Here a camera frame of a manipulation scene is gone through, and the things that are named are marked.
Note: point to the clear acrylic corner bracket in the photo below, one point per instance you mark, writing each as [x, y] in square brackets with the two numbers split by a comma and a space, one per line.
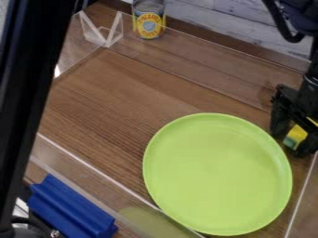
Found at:
[101, 35]

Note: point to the yellow labelled tin can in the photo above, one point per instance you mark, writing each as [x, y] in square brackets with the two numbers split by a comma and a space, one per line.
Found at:
[149, 18]

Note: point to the clear acrylic barrier wall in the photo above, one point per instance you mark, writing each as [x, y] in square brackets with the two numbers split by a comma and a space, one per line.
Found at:
[117, 94]

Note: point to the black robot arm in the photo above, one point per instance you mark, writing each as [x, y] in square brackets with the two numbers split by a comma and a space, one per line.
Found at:
[296, 18]

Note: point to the yellow toy banana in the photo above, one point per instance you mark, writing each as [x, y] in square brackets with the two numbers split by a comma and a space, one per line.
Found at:
[291, 140]

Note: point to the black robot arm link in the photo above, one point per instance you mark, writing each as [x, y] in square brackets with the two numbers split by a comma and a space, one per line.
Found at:
[31, 43]

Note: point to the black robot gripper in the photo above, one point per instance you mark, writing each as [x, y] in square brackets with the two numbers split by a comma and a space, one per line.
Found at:
[293, 106]

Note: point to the green round plate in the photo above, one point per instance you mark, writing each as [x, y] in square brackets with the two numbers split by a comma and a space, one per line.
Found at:
[217, 174]

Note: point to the blue plastic clamp block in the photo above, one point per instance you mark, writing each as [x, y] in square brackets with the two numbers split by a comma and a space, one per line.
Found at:
[65, 209]

